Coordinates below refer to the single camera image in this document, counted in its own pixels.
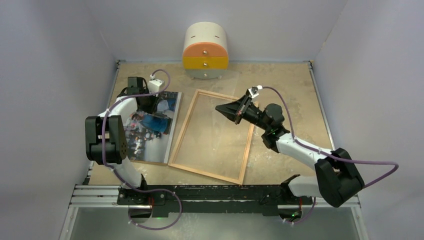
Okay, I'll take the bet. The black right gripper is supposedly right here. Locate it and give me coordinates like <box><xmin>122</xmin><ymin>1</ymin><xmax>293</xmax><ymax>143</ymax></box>
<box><xmin>215</xmin><ymin>95</ymin><xmax>271</xmax><ymax>131</ymax></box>

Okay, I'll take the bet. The printed photo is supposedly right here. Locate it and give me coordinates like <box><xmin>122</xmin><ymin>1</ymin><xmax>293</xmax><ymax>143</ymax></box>
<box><xmin>123</xmin><ymin>91</ymin><xmax>183</xmax><ymax>165</ymax></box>

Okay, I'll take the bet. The wooden picture frame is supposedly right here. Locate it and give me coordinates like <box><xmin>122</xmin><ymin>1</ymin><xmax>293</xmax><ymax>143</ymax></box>
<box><xmin>168</xmin><ymin>89</ymin><xmax>255</xmax><ymax>185</ymax></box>

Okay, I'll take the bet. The clear acrylic frame pane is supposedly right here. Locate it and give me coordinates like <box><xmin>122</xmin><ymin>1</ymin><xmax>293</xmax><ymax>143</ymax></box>
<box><xmin>178</xmin><ymin>72</ymin><xmax>254</xmax><ymax>185</ymax></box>

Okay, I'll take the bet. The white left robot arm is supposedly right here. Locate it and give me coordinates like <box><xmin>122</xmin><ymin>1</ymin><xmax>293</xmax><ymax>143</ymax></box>
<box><xmin>84</xmin><ymin>76</ymin><xmax>155</xmax><ymax>205</ymax></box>

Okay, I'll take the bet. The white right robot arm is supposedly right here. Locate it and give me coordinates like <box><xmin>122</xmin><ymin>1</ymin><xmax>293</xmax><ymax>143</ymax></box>
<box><xmin>215</xmin><ymin>96</ymin><xmax>365</xmax><ymax>208</ymax></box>

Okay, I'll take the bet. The round three-drawer mini cabinet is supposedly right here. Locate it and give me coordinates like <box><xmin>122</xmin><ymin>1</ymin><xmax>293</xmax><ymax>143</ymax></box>
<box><xmin>182</xmin><ymin>21</ymin><xmax>229</xmax><ymax>80</ymax></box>

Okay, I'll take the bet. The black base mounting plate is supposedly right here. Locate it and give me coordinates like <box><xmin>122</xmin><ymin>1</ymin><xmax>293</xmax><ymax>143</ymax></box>
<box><xmin>117</xmin><ymin>184</ymin><xmax>313</xmax><ymax>218</ymax></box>

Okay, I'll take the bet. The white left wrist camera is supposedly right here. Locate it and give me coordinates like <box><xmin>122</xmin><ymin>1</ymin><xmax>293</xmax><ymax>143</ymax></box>
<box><xmin>147</xmin><ymin>78</ymin><xmax>165</xmax><ymax>93</ymax></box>

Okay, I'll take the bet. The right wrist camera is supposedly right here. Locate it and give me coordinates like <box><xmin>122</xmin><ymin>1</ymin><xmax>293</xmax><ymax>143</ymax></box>
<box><xmin>247</xmin><ymin>85</ymin><xmax>262</xmax><ymax>99</ymax></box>

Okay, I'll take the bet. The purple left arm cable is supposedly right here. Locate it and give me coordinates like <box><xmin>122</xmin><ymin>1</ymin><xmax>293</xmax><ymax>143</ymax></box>
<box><xmin>101</xmin><ymin>68</ymin><xmax>183</xmax><ymax>232</ymax></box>

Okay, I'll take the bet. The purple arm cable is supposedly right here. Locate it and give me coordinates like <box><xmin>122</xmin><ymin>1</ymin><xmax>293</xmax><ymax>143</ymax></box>
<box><xmin>101</xmin><ymin>68</ymin><xmax>183</xmax><ymax>232</ymax></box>
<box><xmin>255</xmin><ymin>85</ymin><xmax>400</xmax><ymax>229</ymax></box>

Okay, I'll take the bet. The aluminium extrusion rail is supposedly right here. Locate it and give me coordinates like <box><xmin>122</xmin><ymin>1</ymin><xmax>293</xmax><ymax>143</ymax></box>
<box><xmin>69</xmin><ymin>185</ymin><xmax>361</xmax><ymax>209</ymax></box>

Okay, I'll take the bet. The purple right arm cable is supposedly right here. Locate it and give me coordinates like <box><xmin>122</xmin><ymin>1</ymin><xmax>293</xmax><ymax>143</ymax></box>
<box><xmin>255</xmin><ymin>85</ymin><xmax>400</xmax><ymax>229</ymax></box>

